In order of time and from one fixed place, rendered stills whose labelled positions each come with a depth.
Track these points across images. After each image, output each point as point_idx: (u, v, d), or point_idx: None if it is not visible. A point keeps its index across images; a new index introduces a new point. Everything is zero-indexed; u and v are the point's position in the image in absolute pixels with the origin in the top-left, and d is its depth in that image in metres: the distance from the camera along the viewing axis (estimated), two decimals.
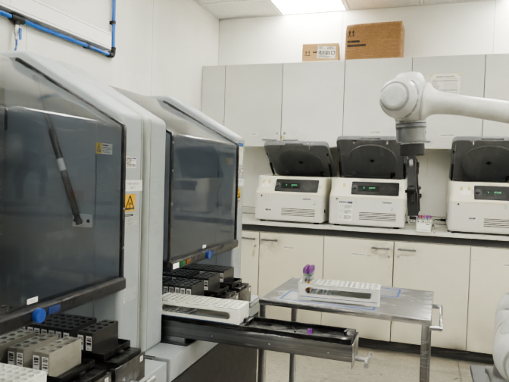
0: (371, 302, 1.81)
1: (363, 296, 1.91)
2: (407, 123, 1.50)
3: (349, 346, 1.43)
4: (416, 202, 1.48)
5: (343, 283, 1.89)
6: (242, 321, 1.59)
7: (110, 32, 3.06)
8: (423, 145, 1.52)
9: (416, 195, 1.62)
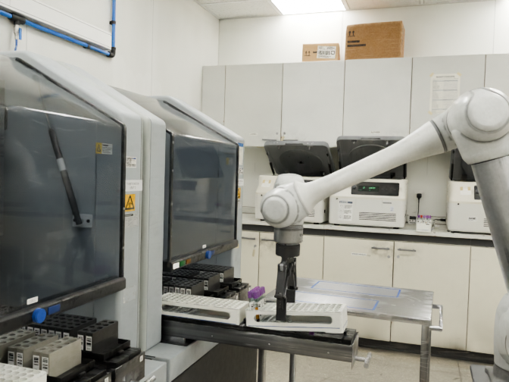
0: (332, 327, 1.46)
1: (328, 320, 1.57)
2: None
3: (349, 346, 1.43)
4: (285, 308, 1.50)
5: (301, 306, 1.55)
6: (242, 321, 1.59)
7: (110, 32, 3.06)
8: (298, 247, 1.53)
9: (293, 295, 1.62)
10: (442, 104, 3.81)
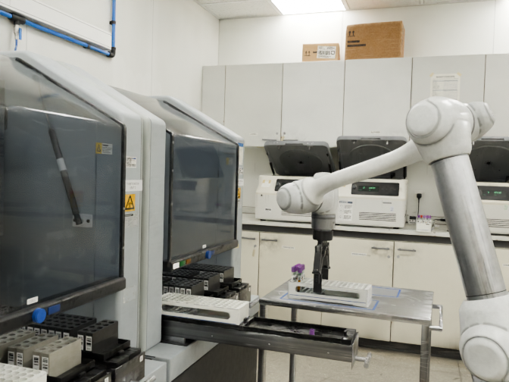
0: (360, 302, 1.80)
1: (355, 296, 1.90)
2: (319, 215, 1.85)
3: (349, 346, 1.43)
4: (320, 282, 1.84)
5: (334, 283, 1.89)
6: (242, 321, 1.59)
7: (110, 32, 3.06)
8: (331, 233, 1.87)
9: (326, 273, 1.96)
10: None
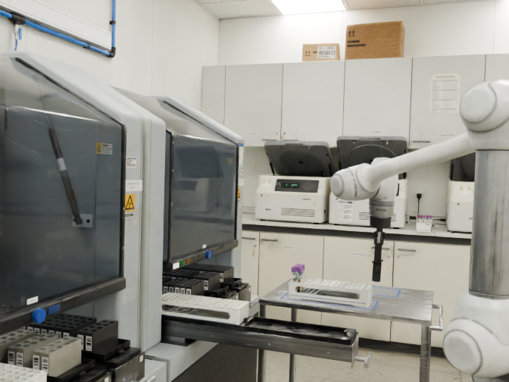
0: (360, 302, 1.80)
1: (355, 297, 1.90)
2: None
3: (349, 346, 1.43)
4: None
5: (334, 283, 1.89)
6: (242, 321, 1.59)
7: (110, 32, 3.06)
8: (370, 217, 1.86)
9: (375, 268, 1.84)
10: (442, 104, 3.81)
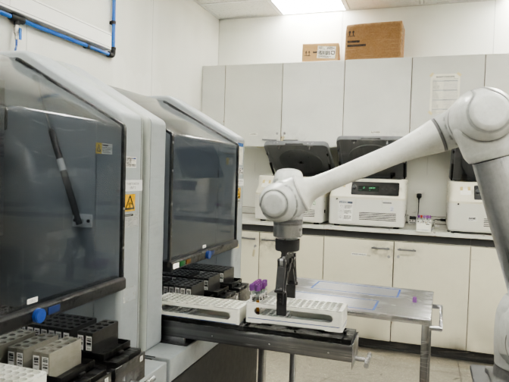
0: (332, 327, 1.47)
1: (327, 318, 1.57)
2: None
3: (349, 346, 1.43)
4: (285, 303, 1.50)
5: (301, 302, 1.55)
6: (242, 321, 1.59)
7: (110, 32, 3.06)
8: (298, 242, 1.53)
9: (293, 289, 1.62)
10: (442, 104, 3.81)
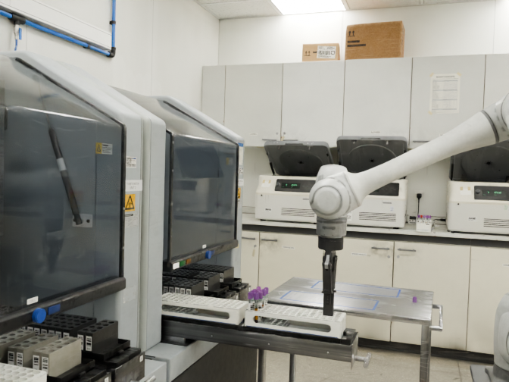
0: (331, 336, 1.47)
1: (326, 327, 1.57)
2: None
3: (348, 346, 1.43)
4: (325, 301, 1.53)
5: (301, 311, 1.55)
6: (241, 321, 1.59)
7: (110, 32, 3.06)
8: None
9: (326, 300, 1.50)
10: (442, 104, 3.81)
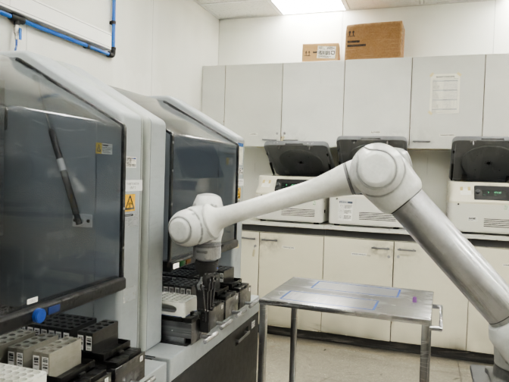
0: (176, 316, 1.63)
1: None
2: None
3: (188, 324, 1.59)
4: None
5: None
6: None
7: (110, 32, 3.06)
8: None
9: (201, 317, 1.63)
10: (442, 104, 3.81)
